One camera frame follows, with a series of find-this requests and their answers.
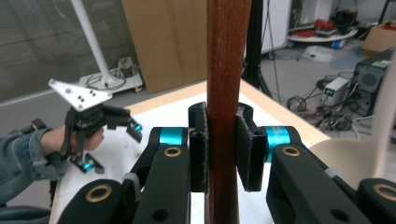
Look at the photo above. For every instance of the white grid mat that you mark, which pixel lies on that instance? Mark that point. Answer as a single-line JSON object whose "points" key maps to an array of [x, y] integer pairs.
{"points": [[168, 116]]}

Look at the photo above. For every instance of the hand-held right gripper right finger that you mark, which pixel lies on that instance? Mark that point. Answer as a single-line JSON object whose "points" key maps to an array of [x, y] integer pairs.
{"points": [[250, 155]]}

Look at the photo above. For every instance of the black computer tower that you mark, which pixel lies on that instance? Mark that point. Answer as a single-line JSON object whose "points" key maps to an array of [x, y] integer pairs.
{"points": [[370, 81]]}

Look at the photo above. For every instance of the black metal frame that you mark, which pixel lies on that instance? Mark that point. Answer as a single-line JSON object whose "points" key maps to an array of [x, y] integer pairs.
{"points": [[255, 46]]}

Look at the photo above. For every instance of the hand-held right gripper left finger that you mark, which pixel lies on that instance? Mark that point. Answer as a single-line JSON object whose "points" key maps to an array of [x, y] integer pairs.
{"points": [[197, 149]]}

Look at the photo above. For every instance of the small cardboard box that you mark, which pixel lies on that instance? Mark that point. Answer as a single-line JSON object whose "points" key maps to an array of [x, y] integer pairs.
{"points": [[379, 39]]}

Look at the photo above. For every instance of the brown wooden spoon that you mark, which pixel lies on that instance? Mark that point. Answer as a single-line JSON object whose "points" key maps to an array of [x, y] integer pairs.
{"points": [[229, 62]]}

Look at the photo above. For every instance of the clear plastic bag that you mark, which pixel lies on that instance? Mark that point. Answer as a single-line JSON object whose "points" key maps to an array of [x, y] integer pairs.
{"points": [[317, 53]]}

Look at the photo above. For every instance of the white power supply box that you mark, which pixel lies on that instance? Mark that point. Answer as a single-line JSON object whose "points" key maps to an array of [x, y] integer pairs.
{"points": [[337, 88]]}

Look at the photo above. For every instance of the white pole stand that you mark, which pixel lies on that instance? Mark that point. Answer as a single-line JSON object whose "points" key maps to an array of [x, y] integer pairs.
{"points": [[90, 34]]}

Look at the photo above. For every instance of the white panel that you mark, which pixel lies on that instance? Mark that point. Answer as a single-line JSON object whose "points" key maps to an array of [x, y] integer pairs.
{"points": [[280, 25]]}

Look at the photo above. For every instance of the round white table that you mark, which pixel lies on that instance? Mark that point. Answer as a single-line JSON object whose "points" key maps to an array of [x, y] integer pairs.
{"points": [[320, 38]]}

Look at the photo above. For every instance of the brown cardboard board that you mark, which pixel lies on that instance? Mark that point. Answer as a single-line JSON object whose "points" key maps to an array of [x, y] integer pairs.
{"points": [[165, 40]]}

